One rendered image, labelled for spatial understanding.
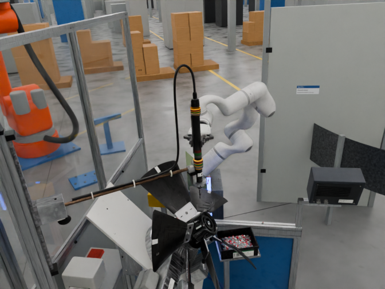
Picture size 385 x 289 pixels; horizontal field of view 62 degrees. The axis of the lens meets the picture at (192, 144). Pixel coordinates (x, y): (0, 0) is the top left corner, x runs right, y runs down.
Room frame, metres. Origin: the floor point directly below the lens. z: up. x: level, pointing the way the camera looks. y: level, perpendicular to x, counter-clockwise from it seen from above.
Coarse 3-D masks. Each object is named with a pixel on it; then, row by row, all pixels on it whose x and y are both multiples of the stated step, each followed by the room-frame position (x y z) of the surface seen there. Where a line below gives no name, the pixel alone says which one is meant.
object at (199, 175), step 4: (196, 92) 1.26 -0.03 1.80; (192, 96) 1.26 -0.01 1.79; (196, 96) 1.26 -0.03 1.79; (192, 100) 1.25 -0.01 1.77; (196, 100) 1.25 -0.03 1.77; (192, 104) 1.25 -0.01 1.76; (196, 104) 1.25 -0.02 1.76; (200, 172) 1.25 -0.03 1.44; (200, 176) 1.25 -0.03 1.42; (200, 180) 1.25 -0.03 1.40; (200, 188) 1.25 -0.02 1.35
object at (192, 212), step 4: (188, 204) 1.23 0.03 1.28; (184, 208) 1.22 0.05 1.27; (188, 208) 1.22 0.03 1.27; (192, 208) 1.22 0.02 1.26; (176, 212) 1.20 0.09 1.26; (180, 212) 1.20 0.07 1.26; (184, 212) 1.20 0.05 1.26; (188, 212) 1.21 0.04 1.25; (192, 212) 1.21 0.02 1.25; (196, 212) 1.21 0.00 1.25; (176, 216) 1.19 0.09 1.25; (180, 216) 1.19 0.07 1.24; (184, 216) 1.19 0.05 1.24; (188, 216) 1.19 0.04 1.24; (192, 216) 1.19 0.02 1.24; (184, 220) 1.18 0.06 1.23
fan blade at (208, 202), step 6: (192, 186) 1.52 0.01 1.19; (192, 192) 1.47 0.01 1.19; (198, 192) 1.47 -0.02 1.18; (204, 192) 1.48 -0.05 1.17; (192, 198) 1.41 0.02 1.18; (198, 198) 1.41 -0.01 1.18; (204, 198) 1.41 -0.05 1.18; (210, 198) 1.42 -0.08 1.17; (216, 198) 1.43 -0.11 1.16; (222, 198) 1.46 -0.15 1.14; (192, 204) 1.36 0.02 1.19; (198, 204) 1.36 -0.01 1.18; (204, 204) 1.35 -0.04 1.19; (210, 204) 1.36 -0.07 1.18; (216, 204) 1.37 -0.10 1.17; (222, 204) 1.39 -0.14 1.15; (198, 210) 1.30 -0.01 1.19; (204, 210) 1.30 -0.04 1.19; (210, 210) 1.30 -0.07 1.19
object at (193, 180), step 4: (188, 168) 1.23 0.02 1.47; (192, 168) 1.23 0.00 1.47; (188, 172) 1.23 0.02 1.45; (192, 172) 1.23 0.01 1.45; (196, 172) 1.24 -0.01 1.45; (192, 176) 1.23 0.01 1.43; (196, 176) 1.24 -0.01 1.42; (192, 180) 1.24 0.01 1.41; (196, 180) 1.24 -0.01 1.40; (204, 180) 1.26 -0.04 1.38; (192, 184) 1.25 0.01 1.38; (196, 184) 1.23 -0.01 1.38; (200, 184) 1.23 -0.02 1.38; (204, 184) 1.24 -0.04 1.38
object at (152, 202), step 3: (147, 195) 1.64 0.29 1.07; (150, 195) 1.63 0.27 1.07; (150, 198) 1.63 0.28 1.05; (153, 198) 1.63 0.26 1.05; (150, 201) 1.63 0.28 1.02; (153, 201) 1.63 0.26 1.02; (156, 201) 1.63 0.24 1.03; (150, 204) 1.63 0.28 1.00; (153, 204) 1.63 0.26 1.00; (156, 204) 1.63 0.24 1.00; (159, 204) 1.62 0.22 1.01; (162, 204) 1.62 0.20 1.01; (162, 207) 1.62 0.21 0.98; (165, 207) 1.62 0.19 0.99
